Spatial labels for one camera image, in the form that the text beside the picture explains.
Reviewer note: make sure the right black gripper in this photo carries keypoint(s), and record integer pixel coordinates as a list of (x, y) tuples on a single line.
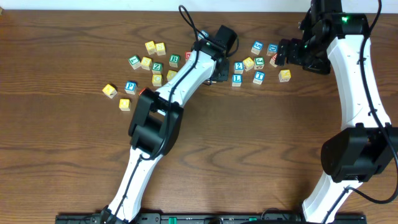
[(295, 45)]

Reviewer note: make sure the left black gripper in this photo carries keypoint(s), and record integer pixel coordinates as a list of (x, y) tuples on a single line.
[(222, 73)]

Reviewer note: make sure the blue T block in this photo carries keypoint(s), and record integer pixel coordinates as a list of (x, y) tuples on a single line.
[(259, 77)]

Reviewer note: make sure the green B block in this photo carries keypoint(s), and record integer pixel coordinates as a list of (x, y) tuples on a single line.
[(174, 60)]

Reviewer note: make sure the yellow O block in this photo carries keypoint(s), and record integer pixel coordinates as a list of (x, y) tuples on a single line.
[(171, 74), (125, 104)]

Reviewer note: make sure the yellow C block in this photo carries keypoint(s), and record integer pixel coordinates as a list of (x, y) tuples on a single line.
[(157, 80)]

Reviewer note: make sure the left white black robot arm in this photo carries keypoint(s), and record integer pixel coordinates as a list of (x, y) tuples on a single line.
[(155, 126)]

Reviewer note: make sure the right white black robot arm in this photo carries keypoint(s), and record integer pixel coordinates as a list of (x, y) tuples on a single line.
[(337, 42)]

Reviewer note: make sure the blue L block lower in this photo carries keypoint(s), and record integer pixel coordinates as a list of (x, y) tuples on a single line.
[(237, 80)]

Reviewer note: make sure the blue l block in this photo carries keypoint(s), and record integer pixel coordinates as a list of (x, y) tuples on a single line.
[(202, 35), (237, 80)]

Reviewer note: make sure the blue 2 block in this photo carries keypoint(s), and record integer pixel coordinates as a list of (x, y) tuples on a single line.
[(238, 68)]

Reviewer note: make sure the blue D block right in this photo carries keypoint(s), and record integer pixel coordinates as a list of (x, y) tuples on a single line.
[(272, 49)]

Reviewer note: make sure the red M block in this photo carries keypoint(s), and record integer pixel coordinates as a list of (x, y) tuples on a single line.
[(273, 60)]

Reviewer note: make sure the yellow K block right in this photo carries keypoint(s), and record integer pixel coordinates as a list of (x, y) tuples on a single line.
[(284, 75)]

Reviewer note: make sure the yellow k block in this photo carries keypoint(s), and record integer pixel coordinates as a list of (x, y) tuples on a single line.
[(284, 75), (110, 91)]

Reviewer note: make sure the yellow block centre right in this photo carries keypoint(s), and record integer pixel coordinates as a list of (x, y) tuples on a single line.
[(248, 63)]

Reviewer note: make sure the green J block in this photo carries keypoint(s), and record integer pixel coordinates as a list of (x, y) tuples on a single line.
[(259, 63)]

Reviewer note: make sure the red E block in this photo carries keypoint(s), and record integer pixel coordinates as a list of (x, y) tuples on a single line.
[(187, 56)]

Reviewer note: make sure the blue L block top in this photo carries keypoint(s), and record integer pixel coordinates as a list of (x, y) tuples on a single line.
[(202, 35)]

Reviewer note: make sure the green Z block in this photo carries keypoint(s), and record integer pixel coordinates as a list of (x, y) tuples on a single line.
[(157, 68)]

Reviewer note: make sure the yellow S block upper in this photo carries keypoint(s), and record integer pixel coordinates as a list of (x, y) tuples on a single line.
[(160, 49)]

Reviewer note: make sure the yellow s block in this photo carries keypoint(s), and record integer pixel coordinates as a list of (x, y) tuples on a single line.
[(146, 63), (160, 49)]

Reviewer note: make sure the yellow S block lower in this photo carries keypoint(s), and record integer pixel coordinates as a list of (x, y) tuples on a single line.
[(146, 63)]

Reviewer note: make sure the yellow W block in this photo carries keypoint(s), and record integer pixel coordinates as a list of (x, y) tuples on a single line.
[(150, 47)]

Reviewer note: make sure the green L block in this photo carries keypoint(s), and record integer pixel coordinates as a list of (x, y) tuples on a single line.
[(135, 62)]

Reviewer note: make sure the blue P block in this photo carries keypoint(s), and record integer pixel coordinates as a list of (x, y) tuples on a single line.
[(130, 88)]

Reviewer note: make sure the yellow K block left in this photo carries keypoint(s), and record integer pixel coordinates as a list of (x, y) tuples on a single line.
[(110, 91)]

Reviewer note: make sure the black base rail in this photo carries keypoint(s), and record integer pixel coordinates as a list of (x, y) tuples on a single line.
[(156, 218)]

